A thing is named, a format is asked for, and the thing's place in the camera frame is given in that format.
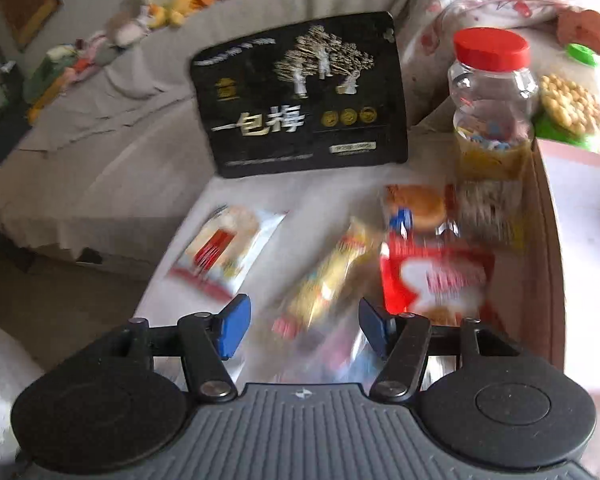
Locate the red snack packet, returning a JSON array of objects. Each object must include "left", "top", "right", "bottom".
[{"left": 380, "top": 240, "right": 496, "bottom": 326}]

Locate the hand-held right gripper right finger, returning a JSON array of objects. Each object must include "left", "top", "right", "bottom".
[{"left": 358, "top": 297, "right": 523, "bottom": 405}]

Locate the orange burger print snack packet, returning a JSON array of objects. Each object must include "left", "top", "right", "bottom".
[{"left": 382, "top": 184, "right": 461, "bottom": 241}]

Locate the clear yellowish snack packet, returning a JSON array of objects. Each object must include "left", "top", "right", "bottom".
[{"left": 455, "top": 177, "right": 526, "bottom": 251}]

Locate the green candy ball dispenser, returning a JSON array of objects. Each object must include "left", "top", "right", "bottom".
[{"left": 532, "top": 44, "right": 600, "bottom": 151}]

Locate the pink printed blanket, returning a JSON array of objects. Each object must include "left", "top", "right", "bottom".
[{"left": 410, "top": 0, "right": 600, "bottom": 136}]

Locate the pile of colourful plush toys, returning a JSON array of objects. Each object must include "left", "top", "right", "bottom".
[{"left": 25, "top": 42, "right": 111, "bottom": 126}]

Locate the black snack bag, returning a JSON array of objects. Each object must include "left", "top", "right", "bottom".
[{"left": 190, "top": 11, "right": 410, "bottom": 179}]

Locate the white cloth cover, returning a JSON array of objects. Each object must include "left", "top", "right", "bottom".
[{"left": 135, "top": 160, "right": 531, "bottom": 386}]

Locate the pink cardboard box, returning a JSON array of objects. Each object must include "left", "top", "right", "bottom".
[{"left": 480, "top": 137, "right": 600, "bottom": 396}]

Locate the white snack packet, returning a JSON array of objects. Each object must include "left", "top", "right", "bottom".
[{"left": 167, "top": 205, "right": 288, "bottom": 297}]

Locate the white plush toy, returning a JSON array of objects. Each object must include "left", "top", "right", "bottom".
[{"left": 105, "top": 7, "right": 151, "bottom": 48}]

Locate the yellow snack packet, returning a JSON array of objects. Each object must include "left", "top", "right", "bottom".
[{"left": 272, "top": 217, "right": 381, "bottom": 346}]

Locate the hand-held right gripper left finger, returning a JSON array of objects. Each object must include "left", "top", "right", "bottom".
[{"left": 111, "top": 294, "right": 253, "bottom": 405}]

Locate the yellow plush toy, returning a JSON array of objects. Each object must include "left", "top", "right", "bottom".
[{"left": 145, "top": 0, "right": 221, "bottom": 28}]

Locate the clear jar with red lid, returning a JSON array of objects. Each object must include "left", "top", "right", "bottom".
[{"left": 447, "top": 27, "right": 540, "bottom": 181}]

